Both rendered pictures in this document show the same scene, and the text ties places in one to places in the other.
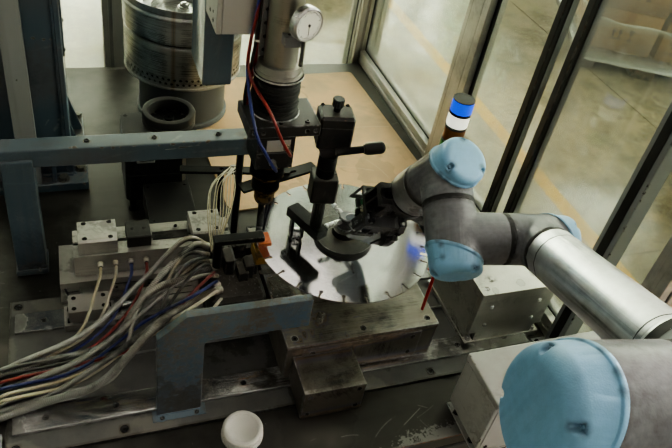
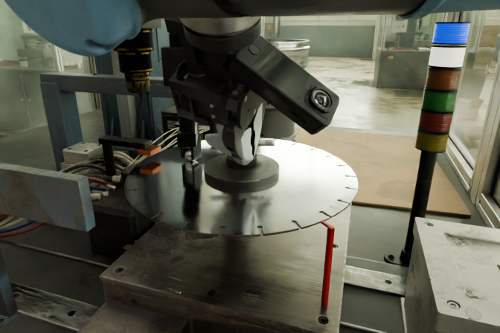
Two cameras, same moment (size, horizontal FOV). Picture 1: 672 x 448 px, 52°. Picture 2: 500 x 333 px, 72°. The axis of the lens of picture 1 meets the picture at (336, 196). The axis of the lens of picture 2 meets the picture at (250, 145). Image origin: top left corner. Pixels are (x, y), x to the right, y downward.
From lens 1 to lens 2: 0.99 m
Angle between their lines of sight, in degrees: 42
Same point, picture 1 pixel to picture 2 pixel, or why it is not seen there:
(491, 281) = (472, 298)
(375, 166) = (402, 188)
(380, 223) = (194, 83)
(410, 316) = (295, 307)
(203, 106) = (266, 126)
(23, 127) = (122, 102)
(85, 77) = not seen: hidden behind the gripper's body
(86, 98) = not seen: hidden behind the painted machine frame
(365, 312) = (235, 276)
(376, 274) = (236, 207)
